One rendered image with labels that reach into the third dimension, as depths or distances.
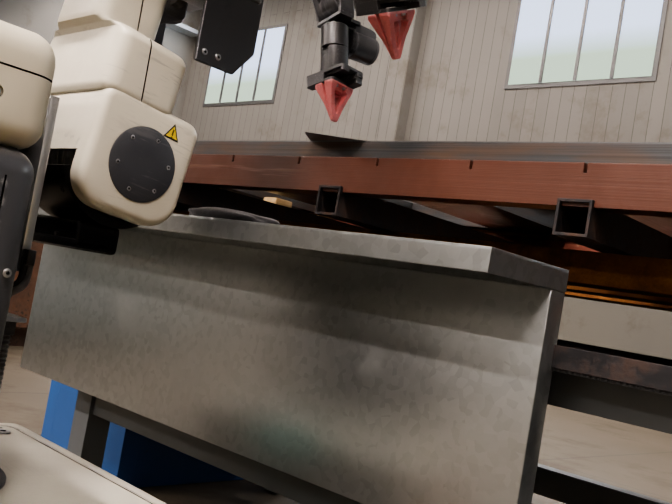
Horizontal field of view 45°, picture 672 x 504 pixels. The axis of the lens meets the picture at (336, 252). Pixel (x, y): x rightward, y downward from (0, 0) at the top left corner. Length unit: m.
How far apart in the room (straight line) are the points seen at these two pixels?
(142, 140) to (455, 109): 8.65
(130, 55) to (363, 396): 0.59
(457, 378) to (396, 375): 0.10
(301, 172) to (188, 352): 0.39
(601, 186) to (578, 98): 7.79
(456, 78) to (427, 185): 8.59
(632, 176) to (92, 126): 0.70
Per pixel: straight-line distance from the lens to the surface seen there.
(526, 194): 1.17
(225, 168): 1.60
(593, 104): 8.80
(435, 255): 0.98
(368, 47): 1.74
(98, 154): 1.11
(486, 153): 1.27
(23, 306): 4.74
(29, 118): 0.90
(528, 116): 9.13
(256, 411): 1.39
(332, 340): 1.28
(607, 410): 1.15
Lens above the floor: 0.60
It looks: 3 degrees up
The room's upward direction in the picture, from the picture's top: 10 degrees clockwise
